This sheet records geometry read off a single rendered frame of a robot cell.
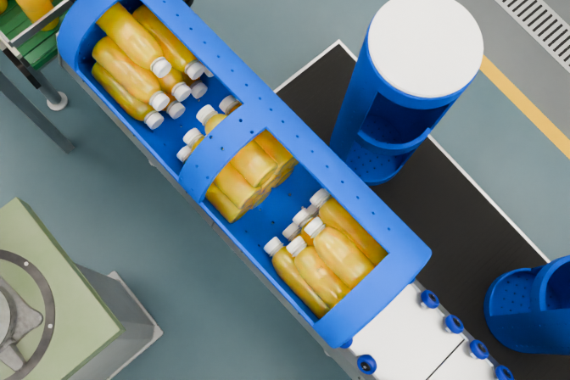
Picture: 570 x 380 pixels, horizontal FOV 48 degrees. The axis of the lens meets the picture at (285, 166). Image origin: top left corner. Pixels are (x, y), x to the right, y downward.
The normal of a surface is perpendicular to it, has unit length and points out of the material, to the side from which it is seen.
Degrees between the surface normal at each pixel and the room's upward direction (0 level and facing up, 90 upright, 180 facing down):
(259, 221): 28
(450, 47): 0
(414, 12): 0
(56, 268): 2
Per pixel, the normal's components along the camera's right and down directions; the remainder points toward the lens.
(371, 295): -0.15, -0.09
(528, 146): 0.04, -0.26
